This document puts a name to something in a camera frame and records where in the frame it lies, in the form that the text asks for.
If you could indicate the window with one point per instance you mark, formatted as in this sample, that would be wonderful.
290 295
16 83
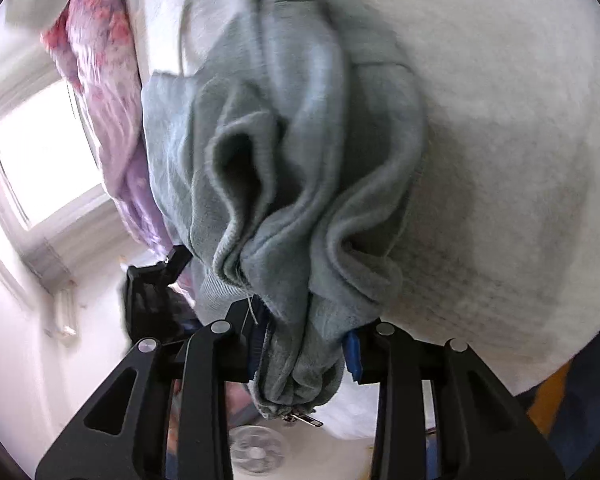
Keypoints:
45 160

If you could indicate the white standing fan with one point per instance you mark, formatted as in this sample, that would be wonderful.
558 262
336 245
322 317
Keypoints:
255 447

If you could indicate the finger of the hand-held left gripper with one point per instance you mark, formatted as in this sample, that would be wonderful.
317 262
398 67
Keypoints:
180 262

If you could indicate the purple floral duvet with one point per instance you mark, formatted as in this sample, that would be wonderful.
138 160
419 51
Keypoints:
115 125

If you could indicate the pale floral bed sheet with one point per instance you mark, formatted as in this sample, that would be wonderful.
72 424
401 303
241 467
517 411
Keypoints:
505 135

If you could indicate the grey zip hoodie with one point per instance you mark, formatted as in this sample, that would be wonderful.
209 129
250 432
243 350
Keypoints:
305 160

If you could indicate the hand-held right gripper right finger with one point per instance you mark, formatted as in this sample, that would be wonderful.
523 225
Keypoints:
352 355

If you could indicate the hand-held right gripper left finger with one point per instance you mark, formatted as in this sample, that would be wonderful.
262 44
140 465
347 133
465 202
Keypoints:
252 355

